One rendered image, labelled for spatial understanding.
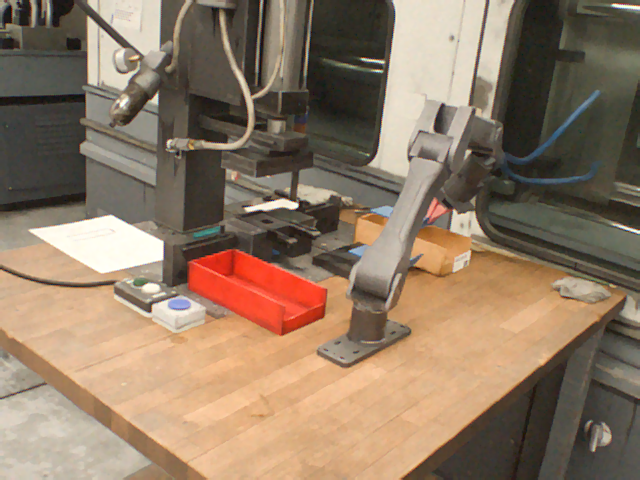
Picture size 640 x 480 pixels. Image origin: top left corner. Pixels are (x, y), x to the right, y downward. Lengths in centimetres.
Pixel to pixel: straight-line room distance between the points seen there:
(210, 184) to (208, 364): 66
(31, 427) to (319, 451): 175
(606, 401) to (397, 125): 93
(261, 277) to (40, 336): 43
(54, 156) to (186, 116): 310
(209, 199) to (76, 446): 110
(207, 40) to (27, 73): 304
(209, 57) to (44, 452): 146
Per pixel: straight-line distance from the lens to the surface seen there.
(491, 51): 185
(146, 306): 128
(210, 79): 156
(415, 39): 204
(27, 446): 254
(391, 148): 210
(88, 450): 249
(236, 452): 96
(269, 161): 144
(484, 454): 215
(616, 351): 185
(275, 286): 138
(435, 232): 171
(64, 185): 477
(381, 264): 120
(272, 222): 156
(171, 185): 170
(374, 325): 121
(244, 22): 148
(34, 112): 458
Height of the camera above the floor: 148
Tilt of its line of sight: 20 degrees down
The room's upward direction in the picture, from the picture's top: 6 degrees clockwise
